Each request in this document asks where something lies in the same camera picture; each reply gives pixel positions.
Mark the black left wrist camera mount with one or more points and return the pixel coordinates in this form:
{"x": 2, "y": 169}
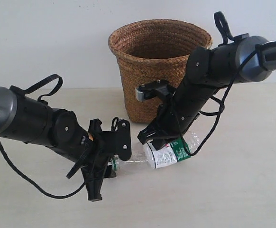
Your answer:
{"x": 118, "y": 139}

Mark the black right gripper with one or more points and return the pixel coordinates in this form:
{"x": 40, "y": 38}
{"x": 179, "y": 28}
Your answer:
{"x": 174, "y": 118}

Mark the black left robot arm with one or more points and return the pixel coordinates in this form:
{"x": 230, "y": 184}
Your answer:
{"x": 35, "y": 122}

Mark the clear plastic water bottle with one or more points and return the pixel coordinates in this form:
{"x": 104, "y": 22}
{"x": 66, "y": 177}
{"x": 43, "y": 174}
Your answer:
{"x": 146, "y": 157}

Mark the brown woven wicker basket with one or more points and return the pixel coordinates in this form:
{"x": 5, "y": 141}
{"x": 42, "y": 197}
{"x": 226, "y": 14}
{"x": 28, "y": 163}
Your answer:
{"x": 151, "y": 50}

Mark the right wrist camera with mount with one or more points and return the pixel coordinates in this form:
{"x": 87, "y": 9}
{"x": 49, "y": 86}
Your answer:
{"x": 160, "y": 88}

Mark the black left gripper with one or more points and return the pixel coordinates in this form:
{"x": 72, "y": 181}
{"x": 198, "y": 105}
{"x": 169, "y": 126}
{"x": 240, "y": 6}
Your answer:
{"x": 98, "y": 164}

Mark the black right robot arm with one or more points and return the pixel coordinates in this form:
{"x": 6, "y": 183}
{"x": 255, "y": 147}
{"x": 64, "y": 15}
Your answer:
{"x": 248, "y": 60}

